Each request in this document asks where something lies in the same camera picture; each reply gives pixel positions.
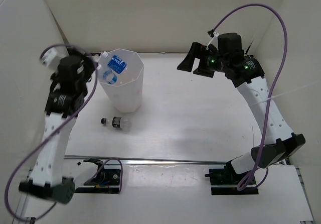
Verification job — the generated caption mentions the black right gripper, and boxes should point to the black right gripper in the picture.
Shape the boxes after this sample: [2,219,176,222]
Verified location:
[177,43,229,78]

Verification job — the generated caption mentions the blue-label crushed plastic bottle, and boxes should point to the blue-label crushed plastic bottle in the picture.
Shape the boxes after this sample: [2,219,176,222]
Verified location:
[101,70,117,85]

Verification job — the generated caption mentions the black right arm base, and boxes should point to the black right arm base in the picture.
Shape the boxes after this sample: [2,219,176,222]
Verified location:
[205,163,259,196]

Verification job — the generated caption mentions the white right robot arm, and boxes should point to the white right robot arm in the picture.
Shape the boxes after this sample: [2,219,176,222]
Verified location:
[177,33,305,184]

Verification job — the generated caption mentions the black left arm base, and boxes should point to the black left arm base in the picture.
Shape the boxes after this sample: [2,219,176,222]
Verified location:
[75,158,123,194]

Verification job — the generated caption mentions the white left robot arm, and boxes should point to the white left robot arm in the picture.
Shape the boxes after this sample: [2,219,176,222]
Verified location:
[19,47,96,204]

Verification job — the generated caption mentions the white plastic bin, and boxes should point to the white plastic bin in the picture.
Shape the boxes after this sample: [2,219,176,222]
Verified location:
[98,49,144,113]

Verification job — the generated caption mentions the black-label clear plastic bottle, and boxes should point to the black-label clear plastic bottle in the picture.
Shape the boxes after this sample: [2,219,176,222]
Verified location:
[101,117,131,132]

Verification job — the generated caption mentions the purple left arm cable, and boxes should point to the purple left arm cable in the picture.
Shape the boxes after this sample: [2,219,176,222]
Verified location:
[4,44,123,222]

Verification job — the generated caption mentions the aluminium table frame rail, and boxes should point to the aluminium table frame rail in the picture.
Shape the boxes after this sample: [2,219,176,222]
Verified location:
[15,50,314,224]

